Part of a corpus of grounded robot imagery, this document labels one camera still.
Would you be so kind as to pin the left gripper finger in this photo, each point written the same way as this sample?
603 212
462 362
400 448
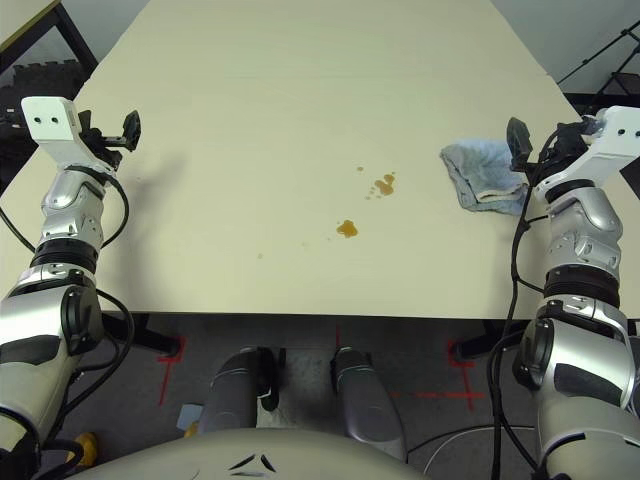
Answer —
85 120
133 130

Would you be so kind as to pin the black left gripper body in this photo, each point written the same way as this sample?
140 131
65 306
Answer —
102 142

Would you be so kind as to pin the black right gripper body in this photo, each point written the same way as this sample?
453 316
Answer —
557 150

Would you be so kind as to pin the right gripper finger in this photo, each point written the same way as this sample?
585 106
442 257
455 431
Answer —
591 126
519 142

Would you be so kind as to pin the fluffy light blue rag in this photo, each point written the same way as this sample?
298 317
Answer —
480 170

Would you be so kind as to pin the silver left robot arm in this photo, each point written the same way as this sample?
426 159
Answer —
70 215

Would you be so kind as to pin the black step stool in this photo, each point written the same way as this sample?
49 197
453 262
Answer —
622 87

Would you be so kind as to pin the black foam floor mat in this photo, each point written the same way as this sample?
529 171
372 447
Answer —
35 80

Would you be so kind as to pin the black tripod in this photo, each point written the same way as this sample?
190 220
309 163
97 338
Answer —
600 50

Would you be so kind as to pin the wooden side table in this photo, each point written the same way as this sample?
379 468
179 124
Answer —
30 25

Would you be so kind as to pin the clustered brown liquid puddle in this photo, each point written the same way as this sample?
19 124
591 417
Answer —
384 186

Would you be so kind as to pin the single brown liquid puddle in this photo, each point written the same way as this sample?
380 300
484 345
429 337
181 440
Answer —
347 228

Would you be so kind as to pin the black table foot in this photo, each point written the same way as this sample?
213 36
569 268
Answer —
480 342
150 335

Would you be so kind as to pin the dark grey left robot leg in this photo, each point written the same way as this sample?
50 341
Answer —
235 395

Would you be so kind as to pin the dark grey robot leg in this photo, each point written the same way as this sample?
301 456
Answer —
235 395
365 400

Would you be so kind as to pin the light blue paper sheet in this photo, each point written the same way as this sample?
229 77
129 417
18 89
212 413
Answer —
190 417

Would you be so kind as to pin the dark grey right robot leg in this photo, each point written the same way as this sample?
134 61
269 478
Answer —
365 400

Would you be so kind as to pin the yellow object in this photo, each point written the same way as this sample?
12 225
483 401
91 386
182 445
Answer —
87 447

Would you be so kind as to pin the grey robot torso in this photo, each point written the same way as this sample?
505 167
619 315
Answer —
250 455

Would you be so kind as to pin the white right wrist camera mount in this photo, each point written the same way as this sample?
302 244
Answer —
620 132

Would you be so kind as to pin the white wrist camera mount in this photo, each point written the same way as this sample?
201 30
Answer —
620 132
47 120

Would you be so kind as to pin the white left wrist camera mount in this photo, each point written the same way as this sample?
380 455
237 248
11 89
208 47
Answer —
47 120

